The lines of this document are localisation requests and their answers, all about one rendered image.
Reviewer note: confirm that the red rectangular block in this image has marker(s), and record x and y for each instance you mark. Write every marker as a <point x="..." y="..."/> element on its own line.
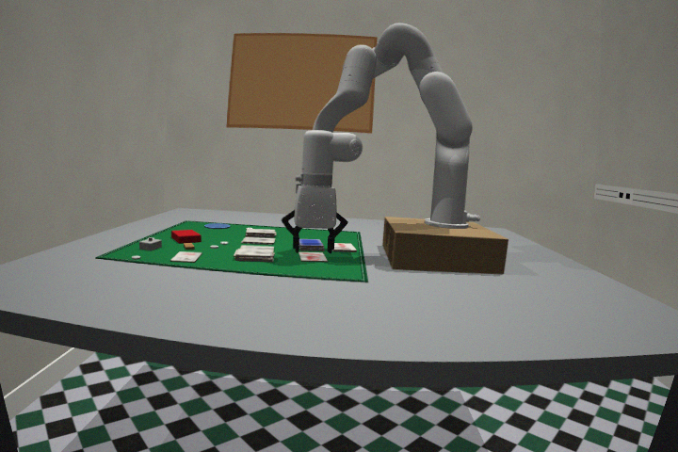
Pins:
<point x="186" y="236"/>

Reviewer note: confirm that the blue card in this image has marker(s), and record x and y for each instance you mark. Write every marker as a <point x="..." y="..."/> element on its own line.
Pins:
<point x="310" y="243"/>
<point x="312" y="257"/>

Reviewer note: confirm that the blue round disc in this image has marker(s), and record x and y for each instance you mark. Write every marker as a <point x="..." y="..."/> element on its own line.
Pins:
<point x="217" y="226"/>

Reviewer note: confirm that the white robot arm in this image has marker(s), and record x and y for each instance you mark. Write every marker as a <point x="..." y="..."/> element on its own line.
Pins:
<point x="441" y="98"/>

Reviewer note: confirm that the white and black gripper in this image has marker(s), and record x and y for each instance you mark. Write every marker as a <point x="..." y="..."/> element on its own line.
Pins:
<point x="317" y="209"/>

